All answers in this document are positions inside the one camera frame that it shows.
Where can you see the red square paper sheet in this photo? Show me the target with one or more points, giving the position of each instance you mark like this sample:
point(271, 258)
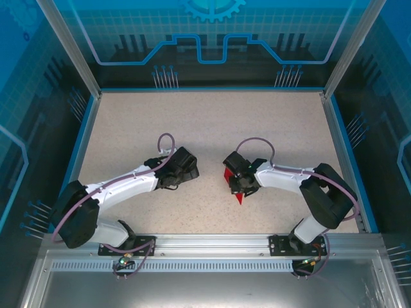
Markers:
point(239, 199)

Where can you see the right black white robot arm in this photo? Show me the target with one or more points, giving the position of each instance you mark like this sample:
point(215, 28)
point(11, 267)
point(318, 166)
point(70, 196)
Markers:
point(282, 178)

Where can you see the sheet metal tray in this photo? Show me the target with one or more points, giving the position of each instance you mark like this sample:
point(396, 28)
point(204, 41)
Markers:
point(205, 292)

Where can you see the blue back border strip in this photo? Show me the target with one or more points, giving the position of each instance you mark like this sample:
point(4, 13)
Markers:
point(212, 88)

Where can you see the blue side border strip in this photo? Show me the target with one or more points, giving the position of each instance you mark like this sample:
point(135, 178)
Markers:
point(75, 160)
point(352, 160)

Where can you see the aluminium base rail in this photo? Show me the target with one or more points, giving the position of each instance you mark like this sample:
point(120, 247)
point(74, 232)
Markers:
point(212, 244)

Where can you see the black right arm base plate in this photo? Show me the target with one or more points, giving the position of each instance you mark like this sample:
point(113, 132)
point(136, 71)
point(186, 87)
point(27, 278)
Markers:
point(277, 247)

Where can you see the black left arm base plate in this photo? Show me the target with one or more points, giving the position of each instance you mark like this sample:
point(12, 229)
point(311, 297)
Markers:
point(104, 251)

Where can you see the aluminium frame post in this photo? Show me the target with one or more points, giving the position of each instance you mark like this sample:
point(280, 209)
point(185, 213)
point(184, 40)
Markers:
point(74, 54)
point(353, 48)

